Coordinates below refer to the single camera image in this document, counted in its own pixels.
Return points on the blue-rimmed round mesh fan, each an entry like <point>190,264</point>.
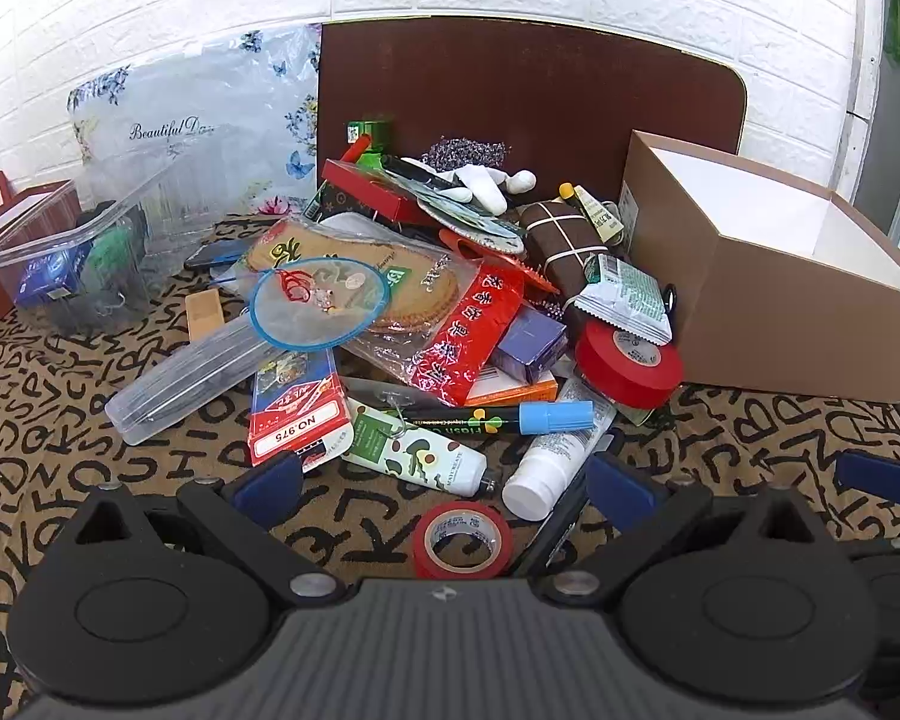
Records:
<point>300,315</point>

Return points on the clear plastic container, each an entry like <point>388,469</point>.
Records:
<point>157,202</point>

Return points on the avocado-print hand cream tube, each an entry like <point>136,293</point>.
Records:
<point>427,457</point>

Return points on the brown plaid case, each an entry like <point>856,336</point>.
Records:
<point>562,240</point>

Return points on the letter-print desktop cloth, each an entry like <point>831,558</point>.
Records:
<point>82,450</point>

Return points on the white squeeze tube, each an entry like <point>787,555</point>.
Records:
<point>547,472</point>

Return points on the green small box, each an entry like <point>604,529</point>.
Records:
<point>367,136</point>

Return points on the black pen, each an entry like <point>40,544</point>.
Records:
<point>551,532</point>

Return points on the red patterned box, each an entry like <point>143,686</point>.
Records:
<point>367,195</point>

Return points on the green white snack packet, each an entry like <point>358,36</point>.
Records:
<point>630,296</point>

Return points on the floral clear plastic bag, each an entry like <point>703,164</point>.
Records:
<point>195,112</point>

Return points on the orange box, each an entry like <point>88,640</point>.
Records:
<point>525,392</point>

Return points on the wooden block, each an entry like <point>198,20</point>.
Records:
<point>206,315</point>

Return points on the clear plastic pencil case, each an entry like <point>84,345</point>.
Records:
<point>180,390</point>

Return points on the large red tape roll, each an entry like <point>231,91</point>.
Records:
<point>622,382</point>

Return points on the purple glitter item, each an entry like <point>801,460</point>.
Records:
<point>465,152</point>

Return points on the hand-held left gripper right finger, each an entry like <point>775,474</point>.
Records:
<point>619,484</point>

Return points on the red printed packet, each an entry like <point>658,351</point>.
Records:
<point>469,345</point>

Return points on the small red tape roll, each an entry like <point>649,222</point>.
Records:
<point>424,540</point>

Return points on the purple box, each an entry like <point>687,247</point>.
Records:
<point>529,341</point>

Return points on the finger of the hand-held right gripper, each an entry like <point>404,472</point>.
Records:
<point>877,476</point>

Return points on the blue-capped black marker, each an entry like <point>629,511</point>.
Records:
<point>555,418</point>

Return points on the dark brown wooden board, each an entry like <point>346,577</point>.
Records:
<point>532,90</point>

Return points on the green plastic item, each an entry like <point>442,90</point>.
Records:
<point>112,255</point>

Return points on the red playing card box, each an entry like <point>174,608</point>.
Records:
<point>292,412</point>

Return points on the yellow-capped small tube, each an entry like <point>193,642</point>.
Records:
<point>592,210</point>

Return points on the blue packet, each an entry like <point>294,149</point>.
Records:
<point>49,277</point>

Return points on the brown cardboard box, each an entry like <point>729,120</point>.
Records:
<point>780,300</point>

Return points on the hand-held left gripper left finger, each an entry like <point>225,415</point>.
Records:
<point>270,476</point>

